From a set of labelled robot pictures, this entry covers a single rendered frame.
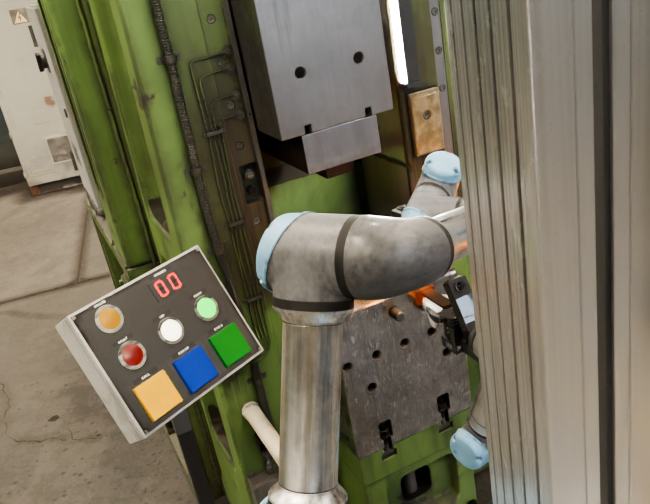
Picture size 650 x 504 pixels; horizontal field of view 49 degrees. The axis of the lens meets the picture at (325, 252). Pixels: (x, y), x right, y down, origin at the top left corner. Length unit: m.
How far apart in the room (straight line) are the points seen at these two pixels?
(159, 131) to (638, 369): 1.41
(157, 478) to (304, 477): 1.94
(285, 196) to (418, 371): 0.68
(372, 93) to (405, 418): 0.89
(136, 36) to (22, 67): 5.37
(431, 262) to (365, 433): 1.10
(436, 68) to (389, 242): 1.13
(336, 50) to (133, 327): 0.76
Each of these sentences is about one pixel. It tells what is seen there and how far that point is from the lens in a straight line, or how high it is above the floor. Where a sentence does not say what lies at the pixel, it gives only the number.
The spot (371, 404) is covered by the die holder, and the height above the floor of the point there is 0.62.
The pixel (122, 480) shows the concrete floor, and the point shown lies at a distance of 3.01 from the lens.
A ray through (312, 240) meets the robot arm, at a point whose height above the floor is 1.41.
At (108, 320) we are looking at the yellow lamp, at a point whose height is 1.16.
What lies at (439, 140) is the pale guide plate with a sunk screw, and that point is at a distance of 2.01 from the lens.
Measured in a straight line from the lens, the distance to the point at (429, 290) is 1.62.
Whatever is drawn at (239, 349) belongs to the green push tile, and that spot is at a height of 0.99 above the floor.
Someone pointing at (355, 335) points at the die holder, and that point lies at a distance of 1.83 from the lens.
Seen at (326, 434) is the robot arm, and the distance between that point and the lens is 1.02.
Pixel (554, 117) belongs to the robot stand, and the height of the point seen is 1.68.
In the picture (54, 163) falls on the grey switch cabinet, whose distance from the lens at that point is 7.15.
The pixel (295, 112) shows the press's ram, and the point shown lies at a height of 1.42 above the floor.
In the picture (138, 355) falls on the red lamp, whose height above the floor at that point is 1.08.
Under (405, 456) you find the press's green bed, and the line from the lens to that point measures 2.11.
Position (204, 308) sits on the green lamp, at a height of 1.09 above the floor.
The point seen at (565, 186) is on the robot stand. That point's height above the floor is 1.65.
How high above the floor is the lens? 1.78
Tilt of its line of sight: 24 degrees down
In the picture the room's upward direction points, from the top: 11 degrees counter-clockwise
